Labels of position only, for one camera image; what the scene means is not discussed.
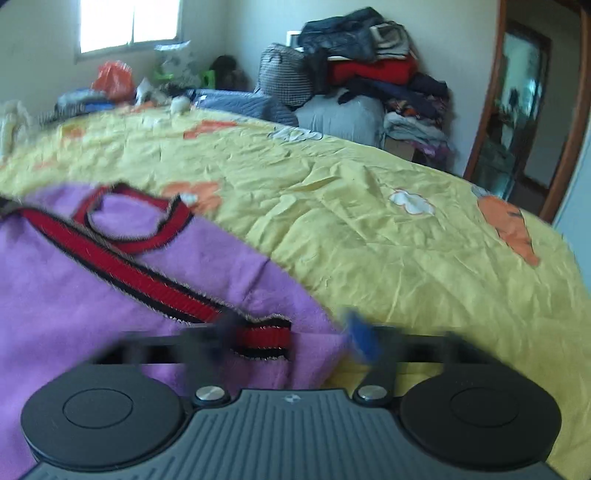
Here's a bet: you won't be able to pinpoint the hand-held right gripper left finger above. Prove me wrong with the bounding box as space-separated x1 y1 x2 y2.
92 314 241 407

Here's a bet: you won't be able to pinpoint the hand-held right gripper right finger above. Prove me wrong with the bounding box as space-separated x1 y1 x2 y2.
342 309 499 404

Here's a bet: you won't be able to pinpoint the purple sweater with red collar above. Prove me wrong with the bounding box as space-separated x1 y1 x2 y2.
0 182 352 480

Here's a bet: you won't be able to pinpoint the stack of folded clothes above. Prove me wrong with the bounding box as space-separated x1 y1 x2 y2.
383 69 455 158

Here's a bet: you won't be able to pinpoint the dark striped clothes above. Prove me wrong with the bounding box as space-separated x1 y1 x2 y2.
55 90 116 116

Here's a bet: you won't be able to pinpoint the yellow carrot print blanket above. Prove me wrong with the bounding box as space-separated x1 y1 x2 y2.
0 104 591 480

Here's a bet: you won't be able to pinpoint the cardboard box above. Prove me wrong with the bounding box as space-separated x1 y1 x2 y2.
383 138 428 162

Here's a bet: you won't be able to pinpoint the grey fabric bundle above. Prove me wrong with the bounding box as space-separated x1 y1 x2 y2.
295 97 386 148

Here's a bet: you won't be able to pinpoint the blue quilted cover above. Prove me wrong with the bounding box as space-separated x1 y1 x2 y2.
191 90 298 125

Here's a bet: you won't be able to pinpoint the red folded sweater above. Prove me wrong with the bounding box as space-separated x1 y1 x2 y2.
328 60 416 95

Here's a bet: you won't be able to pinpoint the green plastic chair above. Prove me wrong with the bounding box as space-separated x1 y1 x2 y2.
154 69 218 89

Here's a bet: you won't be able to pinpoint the houndstooth bag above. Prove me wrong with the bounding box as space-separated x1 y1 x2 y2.
256 44 315 109

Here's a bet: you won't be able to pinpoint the dark backpack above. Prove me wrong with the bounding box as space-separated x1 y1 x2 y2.
210 55 247 90

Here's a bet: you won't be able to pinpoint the orange plastic bag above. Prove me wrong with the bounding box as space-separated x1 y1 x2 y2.
91 61 134 100

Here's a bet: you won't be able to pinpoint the grey floral pillow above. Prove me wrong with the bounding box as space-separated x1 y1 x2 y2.
154 41 204 88

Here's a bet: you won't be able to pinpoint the white quilted jacket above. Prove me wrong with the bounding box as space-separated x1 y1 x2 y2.
0 102 33 153

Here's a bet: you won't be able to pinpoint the black and white sweater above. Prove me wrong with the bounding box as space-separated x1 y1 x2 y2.
372 21 411 56

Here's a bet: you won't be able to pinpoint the window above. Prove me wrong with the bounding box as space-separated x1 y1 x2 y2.
76 0 183 54

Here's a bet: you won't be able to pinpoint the wooden door frame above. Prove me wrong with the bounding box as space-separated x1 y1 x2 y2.
464 0 591 222

